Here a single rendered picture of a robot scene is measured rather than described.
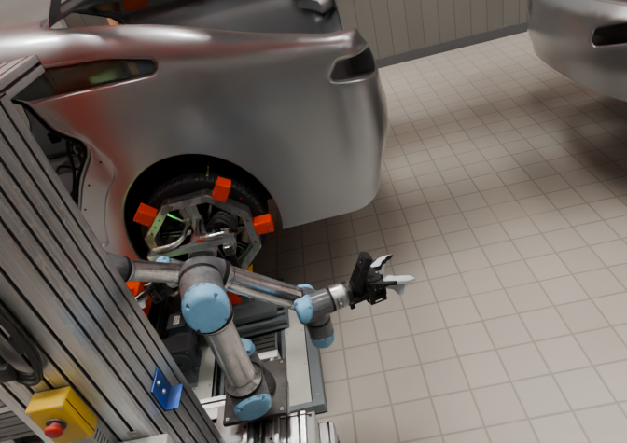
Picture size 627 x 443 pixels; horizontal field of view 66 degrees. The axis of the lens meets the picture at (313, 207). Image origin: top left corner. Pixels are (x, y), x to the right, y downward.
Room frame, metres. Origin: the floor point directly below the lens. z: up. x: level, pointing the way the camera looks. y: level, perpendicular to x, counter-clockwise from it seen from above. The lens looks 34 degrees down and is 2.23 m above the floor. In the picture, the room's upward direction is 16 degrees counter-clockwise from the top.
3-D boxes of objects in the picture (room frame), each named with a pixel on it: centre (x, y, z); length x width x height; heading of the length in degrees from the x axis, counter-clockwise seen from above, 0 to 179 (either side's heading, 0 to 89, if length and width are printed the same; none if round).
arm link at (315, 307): (1.01, 0.08, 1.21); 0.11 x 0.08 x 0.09; 101
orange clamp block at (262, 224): (2.03, 0.27, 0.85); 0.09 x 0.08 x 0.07; 87
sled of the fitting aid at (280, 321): (2.22, 0.57, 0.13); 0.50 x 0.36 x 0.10; 87
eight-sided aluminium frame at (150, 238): (2.05, 0.58, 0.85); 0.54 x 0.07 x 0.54; 87
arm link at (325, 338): (1.03, 0.08, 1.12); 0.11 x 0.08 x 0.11; 10
